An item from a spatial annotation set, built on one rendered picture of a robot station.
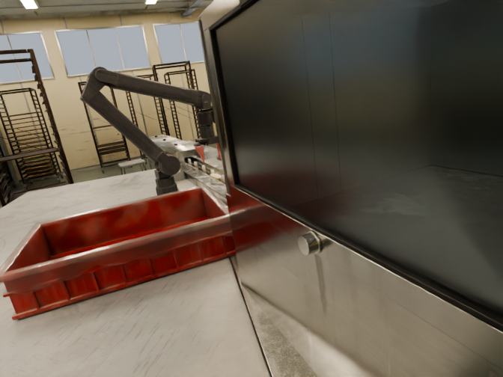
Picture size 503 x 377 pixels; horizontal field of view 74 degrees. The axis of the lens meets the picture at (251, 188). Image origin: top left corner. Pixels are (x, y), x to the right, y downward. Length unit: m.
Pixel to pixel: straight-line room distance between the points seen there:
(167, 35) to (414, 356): 8.54
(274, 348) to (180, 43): 8.39
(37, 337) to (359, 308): 0.57
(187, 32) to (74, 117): 3.22
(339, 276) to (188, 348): 0.30
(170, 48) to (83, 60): 1.89
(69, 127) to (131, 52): 2.15
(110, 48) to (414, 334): 8.34
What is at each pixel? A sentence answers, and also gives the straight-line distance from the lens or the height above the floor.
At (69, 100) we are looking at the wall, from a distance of 8.38.
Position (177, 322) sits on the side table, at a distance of 0.63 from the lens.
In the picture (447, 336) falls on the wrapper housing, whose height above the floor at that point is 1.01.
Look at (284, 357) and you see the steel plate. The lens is 0.52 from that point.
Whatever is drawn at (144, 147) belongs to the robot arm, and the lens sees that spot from 1.31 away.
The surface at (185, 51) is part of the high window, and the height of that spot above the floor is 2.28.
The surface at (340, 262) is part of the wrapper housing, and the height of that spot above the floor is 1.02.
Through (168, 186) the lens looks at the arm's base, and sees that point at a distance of 1.34.
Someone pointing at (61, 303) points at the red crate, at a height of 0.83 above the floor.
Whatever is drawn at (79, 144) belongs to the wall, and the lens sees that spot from 8.39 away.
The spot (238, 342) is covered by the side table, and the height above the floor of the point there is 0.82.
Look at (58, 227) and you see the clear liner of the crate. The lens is 1.05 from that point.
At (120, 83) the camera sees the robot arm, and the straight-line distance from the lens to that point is 1.29.
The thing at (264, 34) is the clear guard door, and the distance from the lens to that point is 0.38.
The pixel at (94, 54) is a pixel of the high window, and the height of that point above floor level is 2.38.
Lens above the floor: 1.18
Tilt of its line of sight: 16 degrees down
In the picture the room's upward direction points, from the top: 8 degrees counter-clockwise
